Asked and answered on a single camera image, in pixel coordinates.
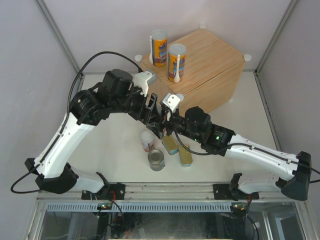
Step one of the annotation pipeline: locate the black base bracket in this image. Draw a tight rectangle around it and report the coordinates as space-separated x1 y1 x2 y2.
212 183 239 201
81 182 126 201

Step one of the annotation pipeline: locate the black right base bracket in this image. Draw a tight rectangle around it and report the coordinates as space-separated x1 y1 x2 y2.
212 183 239 201

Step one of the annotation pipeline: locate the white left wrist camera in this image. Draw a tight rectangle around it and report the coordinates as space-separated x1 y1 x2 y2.
133 71 157 97

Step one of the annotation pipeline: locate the orange tall can with spoon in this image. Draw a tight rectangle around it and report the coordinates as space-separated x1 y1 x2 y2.
151 29 168 67

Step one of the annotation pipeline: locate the blue rectangular spam tin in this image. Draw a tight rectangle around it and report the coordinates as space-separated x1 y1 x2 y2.
178 144 193 167

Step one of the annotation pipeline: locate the orange can with white spoon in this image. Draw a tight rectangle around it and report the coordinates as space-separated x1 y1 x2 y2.
167 43 187 83

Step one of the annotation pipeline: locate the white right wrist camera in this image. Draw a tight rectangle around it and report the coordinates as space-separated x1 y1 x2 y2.
161 93 182 113

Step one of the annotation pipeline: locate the silver round tin can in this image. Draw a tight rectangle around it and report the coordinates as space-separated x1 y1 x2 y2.
147 149 165 172

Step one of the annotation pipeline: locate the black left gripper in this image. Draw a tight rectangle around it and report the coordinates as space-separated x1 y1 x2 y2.
109 82 160 126

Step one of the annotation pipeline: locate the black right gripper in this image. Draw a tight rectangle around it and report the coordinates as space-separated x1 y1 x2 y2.
148 106 202 143

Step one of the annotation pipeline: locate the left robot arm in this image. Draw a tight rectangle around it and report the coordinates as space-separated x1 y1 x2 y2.
25 69 164 200

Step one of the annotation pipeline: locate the grey perforated cable tray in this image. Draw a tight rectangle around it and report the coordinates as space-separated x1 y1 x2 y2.
46 202 232 213

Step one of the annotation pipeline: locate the wooden box counter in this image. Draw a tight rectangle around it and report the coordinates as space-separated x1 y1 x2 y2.
140 29 245 116

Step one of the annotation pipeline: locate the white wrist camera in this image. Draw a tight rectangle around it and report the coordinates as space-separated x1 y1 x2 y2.
161 93 182 113
133 71 157 97

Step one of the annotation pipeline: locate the aluminium frame rail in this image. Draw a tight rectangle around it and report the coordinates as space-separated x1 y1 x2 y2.
36 182 288 202

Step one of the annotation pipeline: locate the white red can near front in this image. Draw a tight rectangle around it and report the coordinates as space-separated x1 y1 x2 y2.
140 130 155 153

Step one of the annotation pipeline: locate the black left base bracket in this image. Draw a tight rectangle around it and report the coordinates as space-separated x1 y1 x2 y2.
81 182 126 201

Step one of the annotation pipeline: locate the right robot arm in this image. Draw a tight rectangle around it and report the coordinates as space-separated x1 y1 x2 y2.
161 105 312 201

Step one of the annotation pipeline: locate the teal rectangular tin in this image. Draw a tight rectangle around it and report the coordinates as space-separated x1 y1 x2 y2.
161 135 179 155

